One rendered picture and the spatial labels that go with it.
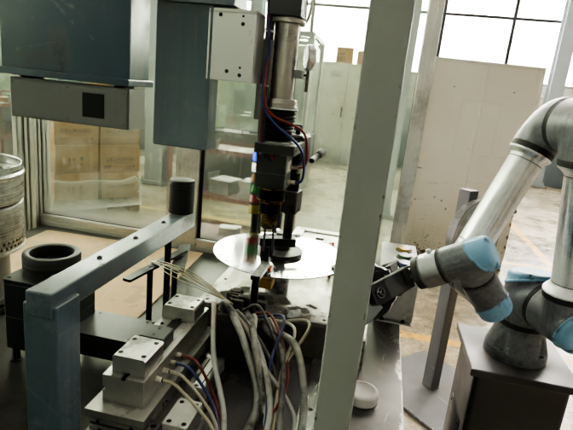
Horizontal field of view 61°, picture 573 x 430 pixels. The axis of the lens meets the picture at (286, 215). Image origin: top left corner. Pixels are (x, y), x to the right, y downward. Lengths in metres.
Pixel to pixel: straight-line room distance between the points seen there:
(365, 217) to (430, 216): 3.83
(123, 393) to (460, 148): 3.69
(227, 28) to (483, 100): 3.49
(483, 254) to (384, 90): 0.61
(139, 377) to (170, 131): 0.45
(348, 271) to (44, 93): 0.84
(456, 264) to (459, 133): 3.25
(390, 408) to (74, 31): 1.00
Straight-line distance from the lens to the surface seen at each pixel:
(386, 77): 0.47
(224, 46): 0.92
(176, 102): 0.96
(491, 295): 1.08
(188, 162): 1.72
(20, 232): 1.37
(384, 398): 1.09
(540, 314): 1.24
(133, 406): 0.91
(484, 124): 4.30
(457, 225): 2.12
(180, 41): 0.96
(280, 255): 1.16
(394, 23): 0.47
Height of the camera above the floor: 1.35
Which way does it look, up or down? 15 degrees down
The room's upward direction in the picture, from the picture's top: 6 degrees clockwise
